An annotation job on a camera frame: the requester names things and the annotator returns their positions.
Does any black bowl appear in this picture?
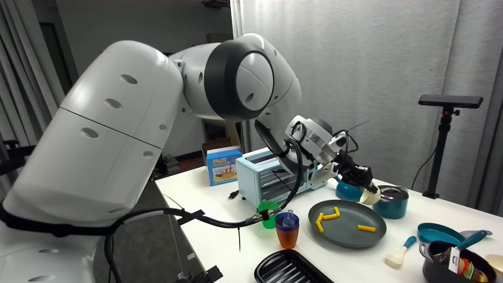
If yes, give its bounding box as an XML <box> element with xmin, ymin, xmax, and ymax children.
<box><xmin>335</xmin><ymin>179</ymin><xmax>366</xmax><ymax>202</ymax></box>

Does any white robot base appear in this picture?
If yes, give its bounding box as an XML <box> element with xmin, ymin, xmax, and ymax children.
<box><xmin>0</xmin><ymin>221</ymin><xmax>99</xmax><ymax>283</ymax></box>

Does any black tripod camera stand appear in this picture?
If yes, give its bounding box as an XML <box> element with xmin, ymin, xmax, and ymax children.
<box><xmin>416</xmin><ymin>92</ymin><xmax>484</xmax><ymax>201</ymax></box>

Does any light blue toaster oven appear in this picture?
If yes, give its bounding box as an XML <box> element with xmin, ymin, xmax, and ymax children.
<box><xmin>234</xmin><ymin>146</ymin><xmax>322</xmax><ymax>209</ymax></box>

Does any white and black card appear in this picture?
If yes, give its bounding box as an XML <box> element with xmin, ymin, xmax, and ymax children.
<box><xmin>446</xmin><ymin>245</ymin><xmax>462</xmax><ymax>275</ymax></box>

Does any black ridged tray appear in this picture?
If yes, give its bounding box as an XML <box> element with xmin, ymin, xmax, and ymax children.
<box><xmin>253</xmin><ymin>248</ymin><xmax>335</xmax><ymax>283</ymax></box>

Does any orange sippy cup blue lid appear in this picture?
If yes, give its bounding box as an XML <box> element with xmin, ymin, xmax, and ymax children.
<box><xmin>273</xmin><ymin>210</ymin><xmax>300</xmax><ymax>251</ymax></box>

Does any black pot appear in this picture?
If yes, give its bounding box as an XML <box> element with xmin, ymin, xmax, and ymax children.
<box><xmin>420</xmin><ymin>240</ymin><xmax>500</xmax><ymax>283</ymax></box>

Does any orange toy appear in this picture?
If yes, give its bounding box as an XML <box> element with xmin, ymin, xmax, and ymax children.
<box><xmin>457</xmin><ymin>256</ymin><xmax>490</xmax><ymax>283</ymax></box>

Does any black tape strip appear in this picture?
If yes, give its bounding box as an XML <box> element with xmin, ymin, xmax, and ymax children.
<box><xmin>204</xmin><ymin>265</ymin><xmax>225</xmax><ymax>283</ymax></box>
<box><xmin>176</xmin><ymin>207</ymin><xmax>206</xmax><ymax>226</ymax></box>

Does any black boom stand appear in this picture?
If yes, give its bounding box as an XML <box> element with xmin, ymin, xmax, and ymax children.
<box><xmin>0</xmin><ymin>139</ymin><xmax>34</xmax><ymax>176</ymax></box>

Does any grey plate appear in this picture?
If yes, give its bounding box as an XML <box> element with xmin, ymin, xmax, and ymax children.
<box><xmin>306</xmin><ymin>198</ymin><xmax>388</xmax><ymax>251</ymax></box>

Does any brown cardboard box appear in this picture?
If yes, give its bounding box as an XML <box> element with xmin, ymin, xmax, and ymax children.
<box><xmin>203</xmin><ymin>119</ymin><xmax>242</xmax><ymax>153</ymax></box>

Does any teal bowl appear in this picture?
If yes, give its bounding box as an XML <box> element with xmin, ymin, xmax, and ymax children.
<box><xmin>372</xmin><ymin>183</ymin><xmax>410</xmax><ymax>220</ymax></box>

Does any green plastic cup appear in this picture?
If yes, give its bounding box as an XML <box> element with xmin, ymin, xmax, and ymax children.
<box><xmin>256</xmin><ymin>199</ymin><xmax>281</xmax><ymax>231</ymax></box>

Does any teal pan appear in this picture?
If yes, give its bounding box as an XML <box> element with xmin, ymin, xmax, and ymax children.
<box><xmin>416</xmin><ymin>221</ymin><xmax>467</xmax><ymax>246</ymax></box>

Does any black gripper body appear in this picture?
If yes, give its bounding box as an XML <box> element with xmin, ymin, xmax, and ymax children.
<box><xmin>335</xmin><ymin>152</ymin><xmax>377</xmax><ymax>191</ymax></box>

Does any blue cardboard box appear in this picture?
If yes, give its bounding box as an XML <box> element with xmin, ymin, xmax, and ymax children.
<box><xmin>204</xmin><ymin>146</ymin><xmax>244</xmax><ymax>188</ymax></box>

